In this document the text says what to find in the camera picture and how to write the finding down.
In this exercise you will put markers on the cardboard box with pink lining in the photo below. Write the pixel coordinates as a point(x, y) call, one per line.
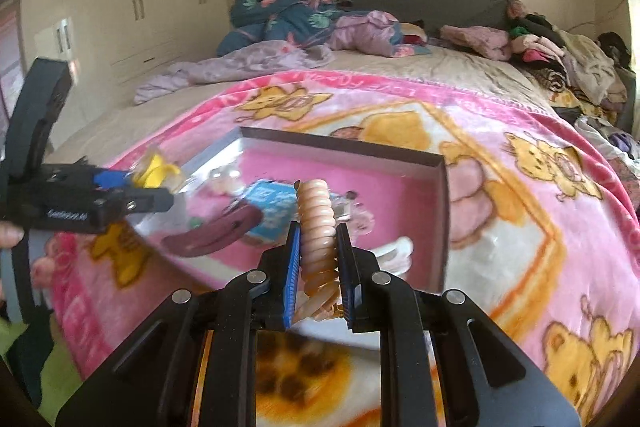
point(395, 192)

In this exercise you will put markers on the teal printed card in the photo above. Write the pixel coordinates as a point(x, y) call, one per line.
point(265, 202)

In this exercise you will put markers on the white hair clip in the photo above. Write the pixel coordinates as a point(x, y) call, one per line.
point(397, 252)

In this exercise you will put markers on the pink printed bear blanket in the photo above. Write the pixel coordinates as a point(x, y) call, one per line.
point(500, 257)

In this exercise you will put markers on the beige bed sheet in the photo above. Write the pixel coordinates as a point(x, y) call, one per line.
point(450, 72)

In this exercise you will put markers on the bagged yellow hoop earrings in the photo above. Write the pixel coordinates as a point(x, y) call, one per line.
point(152, 174)

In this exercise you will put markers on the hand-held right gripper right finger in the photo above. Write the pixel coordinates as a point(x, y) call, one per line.
point(350, 279)

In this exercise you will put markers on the pile of clothes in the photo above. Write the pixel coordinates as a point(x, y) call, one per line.
point(575, 57)

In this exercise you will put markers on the person's left hand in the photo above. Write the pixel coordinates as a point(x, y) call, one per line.
point(10, 236)

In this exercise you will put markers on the lilac crumpled cloth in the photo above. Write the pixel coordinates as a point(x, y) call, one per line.
point(225, 67)

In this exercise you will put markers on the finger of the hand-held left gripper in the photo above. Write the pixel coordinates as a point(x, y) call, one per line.
point(140, 204)
point(110, 179)

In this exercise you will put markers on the purple pink garment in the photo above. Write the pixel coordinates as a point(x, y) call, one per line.
point(365, 32)

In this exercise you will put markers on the person's left forearm green sleeve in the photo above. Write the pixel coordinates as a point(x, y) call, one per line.
point(55, 382)

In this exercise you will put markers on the blue floral quilt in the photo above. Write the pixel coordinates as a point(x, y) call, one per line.
point(280, 22)

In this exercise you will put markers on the purple hair claw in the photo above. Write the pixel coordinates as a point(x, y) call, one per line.
point(210, 234)

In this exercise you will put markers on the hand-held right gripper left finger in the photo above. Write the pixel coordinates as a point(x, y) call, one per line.
point(292, 277)

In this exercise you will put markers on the cream wardrobe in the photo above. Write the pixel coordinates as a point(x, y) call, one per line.
point(150, 7)

